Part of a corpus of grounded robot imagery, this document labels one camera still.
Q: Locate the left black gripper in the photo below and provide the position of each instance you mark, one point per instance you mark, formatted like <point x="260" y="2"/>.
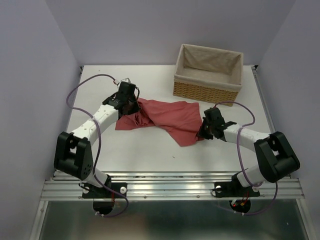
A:
<point x="135" y="107"/>

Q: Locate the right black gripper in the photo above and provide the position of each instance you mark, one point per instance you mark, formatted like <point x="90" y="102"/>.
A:
<point x="201" y="133"/>

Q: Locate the red t shirt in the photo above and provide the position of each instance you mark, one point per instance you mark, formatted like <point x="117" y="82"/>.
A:
<point x="181" y="120"/>

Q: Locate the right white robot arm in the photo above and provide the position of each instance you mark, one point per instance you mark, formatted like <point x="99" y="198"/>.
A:
<point x="275" y="157"/>

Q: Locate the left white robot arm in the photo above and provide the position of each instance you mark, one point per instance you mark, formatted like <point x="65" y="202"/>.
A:
<point x="77" y="152"/>

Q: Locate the wicker basket with liner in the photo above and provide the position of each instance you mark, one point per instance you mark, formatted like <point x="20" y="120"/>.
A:
<point x="208" y="74"/>

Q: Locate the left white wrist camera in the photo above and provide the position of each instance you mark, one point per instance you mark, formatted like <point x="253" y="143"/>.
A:
<point x="126" y="80"/>

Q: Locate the aluminium mounting rail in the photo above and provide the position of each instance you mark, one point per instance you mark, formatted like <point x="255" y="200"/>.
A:
<point x="143" y="186"/>

